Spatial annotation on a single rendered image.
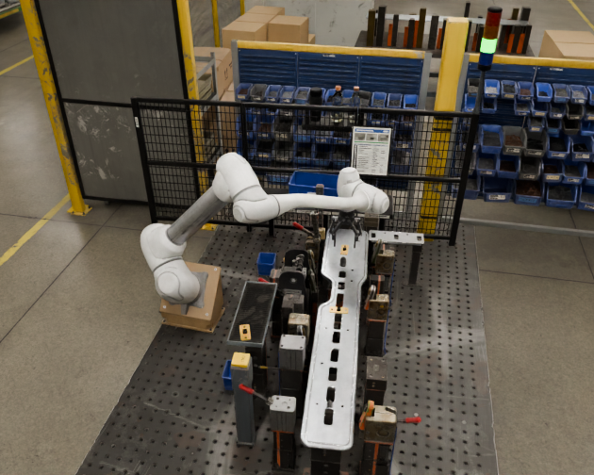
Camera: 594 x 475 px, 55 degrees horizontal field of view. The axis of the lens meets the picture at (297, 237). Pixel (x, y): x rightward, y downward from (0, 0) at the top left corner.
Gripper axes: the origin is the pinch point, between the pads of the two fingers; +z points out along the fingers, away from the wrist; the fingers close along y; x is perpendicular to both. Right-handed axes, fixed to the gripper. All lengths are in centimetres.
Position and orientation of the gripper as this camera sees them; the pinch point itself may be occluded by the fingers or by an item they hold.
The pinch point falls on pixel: (344, 242)
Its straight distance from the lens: 292.1
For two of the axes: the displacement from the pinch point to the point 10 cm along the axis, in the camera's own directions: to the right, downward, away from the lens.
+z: 0.0, 8.3, 5.6
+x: 1.2, -5.6, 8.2
